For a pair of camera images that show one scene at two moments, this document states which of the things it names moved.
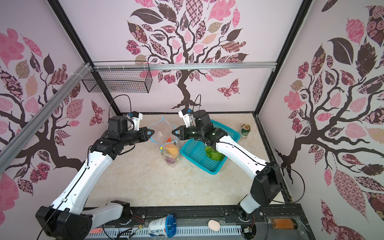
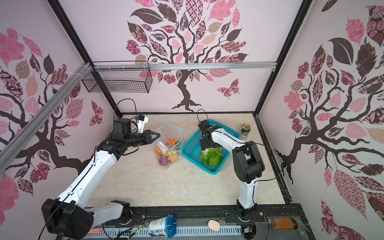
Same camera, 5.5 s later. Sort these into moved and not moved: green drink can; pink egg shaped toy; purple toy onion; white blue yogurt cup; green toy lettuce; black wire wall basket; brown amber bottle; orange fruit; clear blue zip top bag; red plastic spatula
Moved: purple toy onion; clear blue zip top bag; green toy lettuce; orange fruit
Not moved: red plastic spatula; pink egg shaped toy; brown amber bottle; black wire wall basket; white blue yogurt cup; green drink can
